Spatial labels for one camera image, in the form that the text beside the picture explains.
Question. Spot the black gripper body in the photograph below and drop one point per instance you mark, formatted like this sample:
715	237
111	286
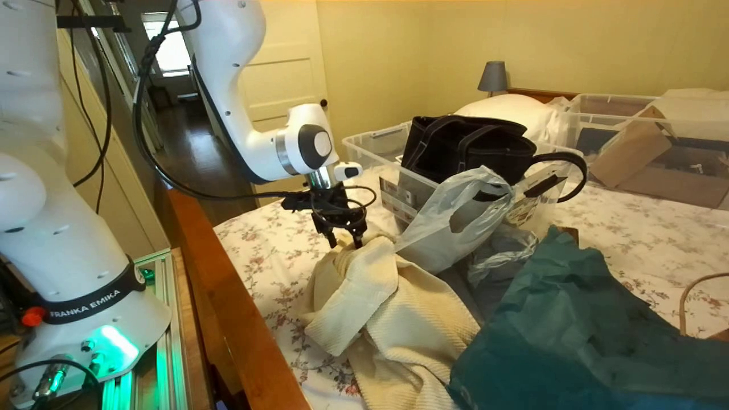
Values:
334	202

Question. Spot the cream towel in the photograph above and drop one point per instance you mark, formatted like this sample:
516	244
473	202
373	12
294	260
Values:
394	303

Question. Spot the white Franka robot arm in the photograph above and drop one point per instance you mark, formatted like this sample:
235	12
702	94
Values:
47	228

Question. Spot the wooden bed footboard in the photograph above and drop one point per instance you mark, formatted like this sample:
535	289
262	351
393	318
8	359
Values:
229	319

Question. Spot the floral bed sheet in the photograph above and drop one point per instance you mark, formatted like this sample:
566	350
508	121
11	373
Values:
645	236

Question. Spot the clear plastic storage bin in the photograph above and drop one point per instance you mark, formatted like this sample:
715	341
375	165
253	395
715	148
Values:
373	151

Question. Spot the grey plastic bag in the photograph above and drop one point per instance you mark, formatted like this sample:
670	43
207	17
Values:
447	228

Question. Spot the black handbag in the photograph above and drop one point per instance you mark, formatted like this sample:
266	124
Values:
464	148

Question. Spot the white panel door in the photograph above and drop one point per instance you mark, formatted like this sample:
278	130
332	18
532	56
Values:
293	70

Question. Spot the white pillow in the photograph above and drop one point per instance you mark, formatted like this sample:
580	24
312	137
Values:
516	111

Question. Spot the grey lamp shade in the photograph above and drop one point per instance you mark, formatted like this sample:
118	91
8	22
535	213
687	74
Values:
494	78

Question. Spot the green lit robot platform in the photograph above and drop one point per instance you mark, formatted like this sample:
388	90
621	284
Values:
163	366

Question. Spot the bright hallway window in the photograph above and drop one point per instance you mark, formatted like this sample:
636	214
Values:
171	48

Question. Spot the wooden headboard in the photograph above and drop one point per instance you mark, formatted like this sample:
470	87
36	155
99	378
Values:
544	94

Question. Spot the teal cloth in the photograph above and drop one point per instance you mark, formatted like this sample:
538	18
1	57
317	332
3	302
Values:
577	343

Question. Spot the clear bin holding cardboard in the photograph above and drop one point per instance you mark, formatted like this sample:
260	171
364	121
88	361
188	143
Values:
600	115

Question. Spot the brown cardboard box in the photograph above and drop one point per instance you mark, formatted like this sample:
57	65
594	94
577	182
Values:
629	151

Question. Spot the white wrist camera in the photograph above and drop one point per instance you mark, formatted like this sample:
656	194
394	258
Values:
348	170

